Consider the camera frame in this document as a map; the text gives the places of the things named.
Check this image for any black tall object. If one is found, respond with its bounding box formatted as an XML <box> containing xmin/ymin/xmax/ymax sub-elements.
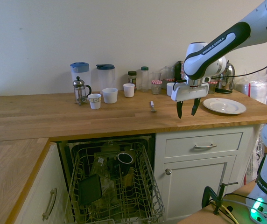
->
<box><xmin>174</xmin><ymin>61</ymin><xmax>184</xmax><ymax>81</ymax></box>

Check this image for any printed plastic bag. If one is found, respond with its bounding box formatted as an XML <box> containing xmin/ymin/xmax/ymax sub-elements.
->
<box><xmin>244</xmin><ymin>123</ymin><xmax>267</xmax><ymax>185</ymax></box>

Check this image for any metal drawer handle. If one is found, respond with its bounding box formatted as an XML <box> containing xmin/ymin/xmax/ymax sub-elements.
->
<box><xmin>193</xmin><ymin>144</ymin><xmax>218</xmax><ymax>149</ymax></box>

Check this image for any clear glass jug with label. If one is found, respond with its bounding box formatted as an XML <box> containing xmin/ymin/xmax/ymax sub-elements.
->
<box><xmin>90</xmin><ymin>153</ymin><xmax>116</xmax><ymax>179</ymax></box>

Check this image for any clear pitcher light blue lid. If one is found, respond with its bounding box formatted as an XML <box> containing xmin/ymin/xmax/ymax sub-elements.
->
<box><xmin>70</xmin><ymin>62</ymin><xmax>91</xmax><ymax>94</ymax></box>

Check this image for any glass jar red checkered lid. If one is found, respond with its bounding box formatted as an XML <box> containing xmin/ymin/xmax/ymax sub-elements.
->
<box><xmin>151</xmin><ymin>80</ymin><xmax>162</xmax><ymax>95</ymax></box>
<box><xmin>208</xmin><ymin>80</ymin><xmax>219</xmax><ymax>95</ymax></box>

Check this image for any glass french press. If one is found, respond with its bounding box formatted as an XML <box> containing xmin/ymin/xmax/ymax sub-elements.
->
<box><xmin>72</xmin><ymin>76</ymin><xmax>92</xmax><ymax>106</ymax></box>

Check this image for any clear pitcher dark blue lid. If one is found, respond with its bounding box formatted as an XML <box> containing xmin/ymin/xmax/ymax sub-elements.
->
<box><xmin>95</xmin><ymin>63</ymin><xmax>116</xmax><ymax>94</ymax></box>

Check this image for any grey cable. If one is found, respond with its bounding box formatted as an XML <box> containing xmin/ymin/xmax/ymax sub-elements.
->
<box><xmin>222</xmin><ymin>198</ymin><xmax>267</xmax><ymax>222</ymax></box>

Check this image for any clear bottle green lid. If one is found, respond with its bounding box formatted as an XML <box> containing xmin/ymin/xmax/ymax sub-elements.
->
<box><xmin>140</xmin><ymin>66</ymin><xmax>149</xmax><ymax>92</ymax></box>

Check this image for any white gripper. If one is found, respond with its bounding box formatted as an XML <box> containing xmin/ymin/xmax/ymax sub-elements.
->
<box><xmin>170</xmin><ymin>80</ymin><xmax>210</xmax><ymax>119</ymax></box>

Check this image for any white dinner plate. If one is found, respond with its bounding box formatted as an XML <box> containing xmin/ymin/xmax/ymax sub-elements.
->
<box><xmin>202</xmin><ymin>98</ymin><xmax>247</xmax><ymax>115</ymax></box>

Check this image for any clear plastic bag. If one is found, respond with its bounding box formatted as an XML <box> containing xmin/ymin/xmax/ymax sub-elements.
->
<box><xmin>235</xmin><ymin>72</ymin><xmax>267</xmax><ymax>105</ymax></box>

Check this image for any brass cabinet handle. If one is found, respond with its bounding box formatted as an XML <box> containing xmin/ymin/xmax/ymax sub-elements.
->
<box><xmin>42</xmin><ymin>188</ymin><xmax>57</xmax><ymax>222</ymax></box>

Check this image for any built-in dishwasher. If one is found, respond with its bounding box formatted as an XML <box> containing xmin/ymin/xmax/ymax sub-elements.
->
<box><xmin>56</xmin><ymin>133</ymin><xmax>156</xmax><ymax>224</ymax></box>

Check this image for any yellow cable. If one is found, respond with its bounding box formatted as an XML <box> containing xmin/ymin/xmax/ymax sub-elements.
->
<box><xmin>219</xmin><ymin>203</ymin><xmax>239</xmax><ymax>224</ymax></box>

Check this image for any wide white cup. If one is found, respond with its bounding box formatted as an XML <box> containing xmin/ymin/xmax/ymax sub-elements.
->
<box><xmin>102</xmin><ymin>87</ymin><xmax>119</xmax><ymax>104</ymax></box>

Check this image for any plain white cup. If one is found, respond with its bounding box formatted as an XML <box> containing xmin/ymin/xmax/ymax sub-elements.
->
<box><xmin>123</xmin><ymin>83</ymin><xmax>135</xmax><ymax>98</ymax></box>
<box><xmin>166</xmin><ymin>82</ymin><xmax>176</xmax><ymax>97</ymax></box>

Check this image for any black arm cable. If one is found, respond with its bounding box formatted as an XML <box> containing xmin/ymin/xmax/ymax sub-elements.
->
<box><xmin>217</xmin><ymin>50</ymin><xmax>267</xmax><ymax>78</ymax></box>

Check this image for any small patterned white cup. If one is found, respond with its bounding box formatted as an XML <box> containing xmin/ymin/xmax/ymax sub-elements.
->
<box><xmin>87</xmin><ymin>93</ymin><xmax>102</xmax><ymax>110</ymax></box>

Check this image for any black square container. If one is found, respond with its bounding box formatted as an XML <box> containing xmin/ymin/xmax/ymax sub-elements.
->
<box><xmin>77</xmin><ymin>174</ymin><xmax>103</xmax><ymax>206</ymax></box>

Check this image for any spice jar dark lid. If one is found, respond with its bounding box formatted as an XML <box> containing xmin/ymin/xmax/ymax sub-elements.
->
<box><xmin>127</xmin><ymin>70</ymin><xmax>137</xmax><ymax>91</ymax></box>

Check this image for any clear glass tumbler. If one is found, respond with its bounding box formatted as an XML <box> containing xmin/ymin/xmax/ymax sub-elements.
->
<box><xmin>151</xmin><ymin>71</ymin><xmax>162</xmax><ymax>82</ymax></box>

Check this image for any black mug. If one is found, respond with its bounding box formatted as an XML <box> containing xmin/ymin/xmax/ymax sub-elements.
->
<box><xmin>116</xmin><ymin>153</ymin><xmax>134</xmax><ymax>176</ymax></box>

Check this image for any white corner cabinet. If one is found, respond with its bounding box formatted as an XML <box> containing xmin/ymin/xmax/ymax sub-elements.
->
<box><xmin>14</xmin><ymin>142</ymin><xmax>75</xmax><ymax>224</ymax></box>

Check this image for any stainless steel kettle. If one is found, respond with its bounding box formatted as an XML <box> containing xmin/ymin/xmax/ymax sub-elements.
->
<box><xmin>215</xmin><ymin>61</ymin><xmax>236</xmax><ymax>94</ymax></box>

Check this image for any black table cable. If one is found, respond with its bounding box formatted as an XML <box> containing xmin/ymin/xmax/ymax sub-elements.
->
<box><xmin>223</xmin><ymin>192</ymin><xmax>267</xmax><ymax>208</ymax></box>

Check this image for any black screw clamp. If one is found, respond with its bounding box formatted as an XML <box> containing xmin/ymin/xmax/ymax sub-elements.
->
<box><xmin>201</xmin><ymin>182</ymin><xmax>239</xmax><ymax>216</ymax></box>

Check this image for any white kitchen cabinet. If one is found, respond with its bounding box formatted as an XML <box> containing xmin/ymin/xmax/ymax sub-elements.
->
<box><xmin>154</xmin><ymin>125</ymin><xmax>261</xmax><ymax>222</ymax></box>

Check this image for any wire dishwasher rack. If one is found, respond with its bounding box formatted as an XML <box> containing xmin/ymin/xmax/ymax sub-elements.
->
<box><xmin>64</xmin><ymin>142</ymin><xmax>166</xmax><ymax>224</ymax></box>

